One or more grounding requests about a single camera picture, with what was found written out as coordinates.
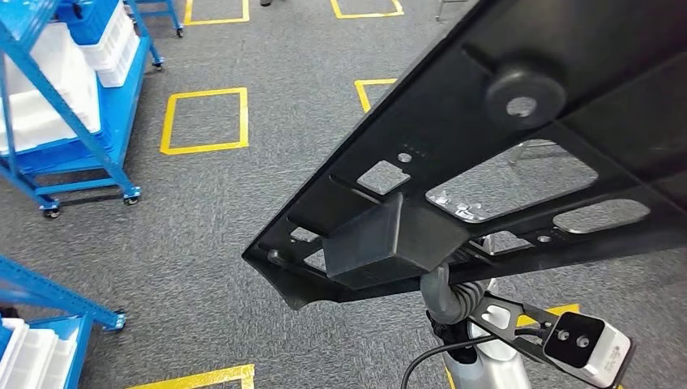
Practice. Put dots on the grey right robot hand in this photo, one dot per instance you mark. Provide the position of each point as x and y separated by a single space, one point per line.
437 292

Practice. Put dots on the black plastic plate part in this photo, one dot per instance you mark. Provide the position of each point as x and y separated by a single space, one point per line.
429 107

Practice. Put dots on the blue wheeled shelf rack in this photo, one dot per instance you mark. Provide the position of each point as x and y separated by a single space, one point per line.
174 21
121 107

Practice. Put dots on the blue metal shelf rack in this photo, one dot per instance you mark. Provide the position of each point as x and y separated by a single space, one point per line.
53 294

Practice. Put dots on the yellow floor tape square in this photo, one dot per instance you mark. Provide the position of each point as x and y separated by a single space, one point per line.
214 375

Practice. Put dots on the blue plastic bin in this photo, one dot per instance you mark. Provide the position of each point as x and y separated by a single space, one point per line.
91 21
70 156

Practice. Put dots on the white plastic bin stack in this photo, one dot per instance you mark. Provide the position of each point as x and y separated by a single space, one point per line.
115 59

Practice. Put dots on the large white plastic bin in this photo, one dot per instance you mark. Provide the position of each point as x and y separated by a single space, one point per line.
53 129

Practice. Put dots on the pale wrist camera on bracket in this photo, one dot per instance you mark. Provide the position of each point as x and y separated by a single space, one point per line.
585 343

